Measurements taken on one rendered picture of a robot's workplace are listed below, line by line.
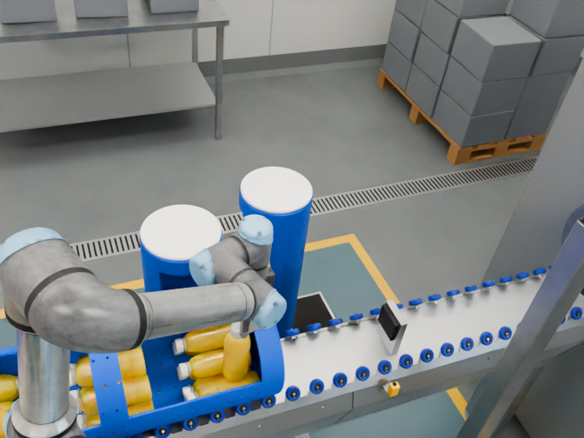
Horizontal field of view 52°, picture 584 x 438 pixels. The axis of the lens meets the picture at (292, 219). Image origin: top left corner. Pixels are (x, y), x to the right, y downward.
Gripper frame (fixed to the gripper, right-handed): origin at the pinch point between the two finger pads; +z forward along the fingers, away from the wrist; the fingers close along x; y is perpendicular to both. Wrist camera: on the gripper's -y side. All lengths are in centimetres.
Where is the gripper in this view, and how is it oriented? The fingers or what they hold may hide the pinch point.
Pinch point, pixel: (238, 328)
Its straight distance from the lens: 153.0
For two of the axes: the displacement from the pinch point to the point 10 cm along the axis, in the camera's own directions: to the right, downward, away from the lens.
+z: -1.1, 7.4, 6.7
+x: -3.5, -6.6, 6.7
